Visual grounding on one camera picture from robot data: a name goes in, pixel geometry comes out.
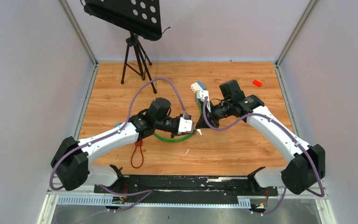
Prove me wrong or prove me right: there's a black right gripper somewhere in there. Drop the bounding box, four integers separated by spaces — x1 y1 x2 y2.
196 100 233 129

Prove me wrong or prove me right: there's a red cable lock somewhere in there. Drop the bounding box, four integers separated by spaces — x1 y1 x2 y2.
130 140 145 169

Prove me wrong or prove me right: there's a green cable lock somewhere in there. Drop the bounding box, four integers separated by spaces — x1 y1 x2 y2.
154 103 202 142

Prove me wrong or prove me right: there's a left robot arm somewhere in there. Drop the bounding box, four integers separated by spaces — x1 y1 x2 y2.
50 98 195 193

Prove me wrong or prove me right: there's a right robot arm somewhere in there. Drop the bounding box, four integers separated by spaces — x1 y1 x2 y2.
190 80 325 197

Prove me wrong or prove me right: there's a white and blue toy brick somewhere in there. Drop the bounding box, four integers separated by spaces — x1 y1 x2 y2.
190 81 206 93

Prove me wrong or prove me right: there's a small red brick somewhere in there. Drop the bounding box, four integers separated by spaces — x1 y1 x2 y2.
252 80 263 87

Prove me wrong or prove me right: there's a black tripod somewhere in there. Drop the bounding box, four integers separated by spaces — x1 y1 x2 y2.
120 32 152 84

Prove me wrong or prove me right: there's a black perforated stand tray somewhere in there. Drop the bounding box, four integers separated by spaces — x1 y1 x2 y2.
81 0 164 41

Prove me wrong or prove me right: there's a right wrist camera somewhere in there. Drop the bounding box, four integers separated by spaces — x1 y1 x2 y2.
195 90 211 112

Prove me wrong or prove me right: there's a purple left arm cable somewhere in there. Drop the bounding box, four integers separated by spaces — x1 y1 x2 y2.
49 77 190 214

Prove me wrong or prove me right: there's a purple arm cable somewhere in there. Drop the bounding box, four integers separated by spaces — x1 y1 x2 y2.
49 77 190 214
202 96 325 216

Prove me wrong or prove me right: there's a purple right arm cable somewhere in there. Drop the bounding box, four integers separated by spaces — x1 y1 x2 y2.
202 96 325 216

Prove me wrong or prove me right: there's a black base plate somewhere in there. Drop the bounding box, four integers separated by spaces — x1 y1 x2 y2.
109 175 278 204

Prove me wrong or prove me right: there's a white slotted cable duct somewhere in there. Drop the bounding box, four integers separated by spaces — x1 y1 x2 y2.
56 195 251 209

